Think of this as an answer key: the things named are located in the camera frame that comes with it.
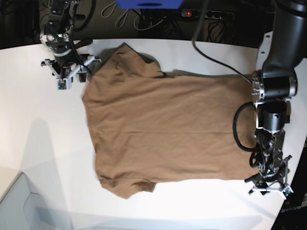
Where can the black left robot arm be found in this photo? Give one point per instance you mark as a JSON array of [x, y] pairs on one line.
[[273, 87]]

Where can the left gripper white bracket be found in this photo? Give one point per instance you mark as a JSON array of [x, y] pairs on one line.
[[276, 182]]

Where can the white bin at table corner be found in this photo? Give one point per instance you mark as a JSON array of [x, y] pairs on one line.
[[22, 209]]

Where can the blue box at table edge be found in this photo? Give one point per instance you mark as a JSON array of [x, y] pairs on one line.
[[149, 4]]

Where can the black equipment on floor left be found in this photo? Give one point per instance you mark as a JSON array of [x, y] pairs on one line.
[[27, 18]]

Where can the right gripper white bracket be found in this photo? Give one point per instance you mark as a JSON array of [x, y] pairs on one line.
[[64, 74]]

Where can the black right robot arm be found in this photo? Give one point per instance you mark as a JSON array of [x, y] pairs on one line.
[[57, 36]]

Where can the white power strip red switch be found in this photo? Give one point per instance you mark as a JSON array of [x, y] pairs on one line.
[[212, 15]]

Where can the brown t-shirt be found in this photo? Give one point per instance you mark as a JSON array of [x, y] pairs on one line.
[[149, 127]]

